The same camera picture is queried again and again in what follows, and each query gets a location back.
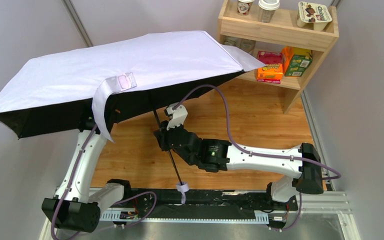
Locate lavender folding umbrella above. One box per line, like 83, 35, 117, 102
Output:
0, 30, 266, 205

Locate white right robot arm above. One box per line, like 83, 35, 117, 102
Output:
153, 126, 324, 203

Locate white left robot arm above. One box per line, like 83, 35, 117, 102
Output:
41, 117, 131, 233

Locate orange pink snack box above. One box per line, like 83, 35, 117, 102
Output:
256, 50, 284, 84

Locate glass jar left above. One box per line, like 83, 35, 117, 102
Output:
224, 36, 242, 48

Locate glass jar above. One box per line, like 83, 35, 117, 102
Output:
224, 36, 242, 48
239, 38, 256, 55

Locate glass jar right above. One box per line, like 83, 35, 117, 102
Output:
239, 38, 256, 55

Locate wooden shelf unit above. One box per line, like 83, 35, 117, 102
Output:
216, 0, 339, 114

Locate green orange carton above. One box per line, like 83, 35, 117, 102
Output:
280, 46, 313, 77

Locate paper cup red print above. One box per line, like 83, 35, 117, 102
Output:
236, 0, 254, 16

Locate clear cup white lid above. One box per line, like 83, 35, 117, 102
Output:
258, 0, 280, 23

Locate Chobani yogurt pack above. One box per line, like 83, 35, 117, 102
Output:
296, 1, 333, 31

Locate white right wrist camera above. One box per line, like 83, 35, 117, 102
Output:
164, 102, 188, 130

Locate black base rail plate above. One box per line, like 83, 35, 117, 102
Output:
117, 188, 298, 220

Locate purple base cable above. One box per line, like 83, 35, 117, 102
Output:
112, 191, 158, 229

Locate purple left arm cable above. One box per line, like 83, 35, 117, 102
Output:
50, 124, 99, 240

